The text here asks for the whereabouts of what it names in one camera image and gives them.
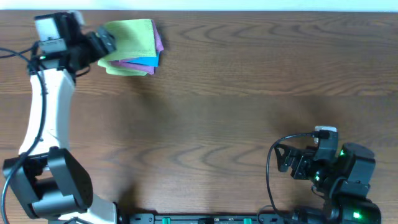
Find light green cloth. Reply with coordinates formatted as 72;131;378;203
97;59;147;77
103;19;157;61

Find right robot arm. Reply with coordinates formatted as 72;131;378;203
275;142;382;223

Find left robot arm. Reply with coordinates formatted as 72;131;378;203
2;11;118;223

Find light green folded cloth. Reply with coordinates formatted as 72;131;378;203
97;59;147;77

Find blue folded cloth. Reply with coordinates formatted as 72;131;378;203
126;52;160;67

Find purple folded cloth on top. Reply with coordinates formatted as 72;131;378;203
118;19;165;63

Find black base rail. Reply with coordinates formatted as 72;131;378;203
117;213;287;224

